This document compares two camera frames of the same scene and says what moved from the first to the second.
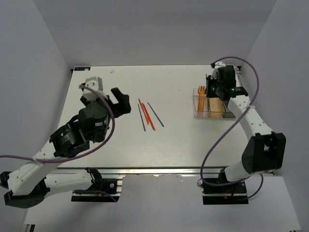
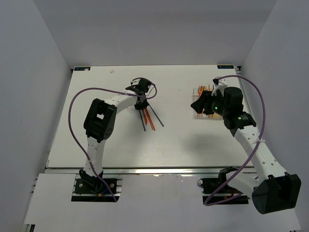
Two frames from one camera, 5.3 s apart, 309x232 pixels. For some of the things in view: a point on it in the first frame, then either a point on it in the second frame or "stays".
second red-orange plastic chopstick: [148, 117] stays
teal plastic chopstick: [141, 117] stays
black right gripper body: [212, 87] to [224, 109]
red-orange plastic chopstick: [143, 111] to [149, 117]
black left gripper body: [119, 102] to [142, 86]
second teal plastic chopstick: [155, 114] stays
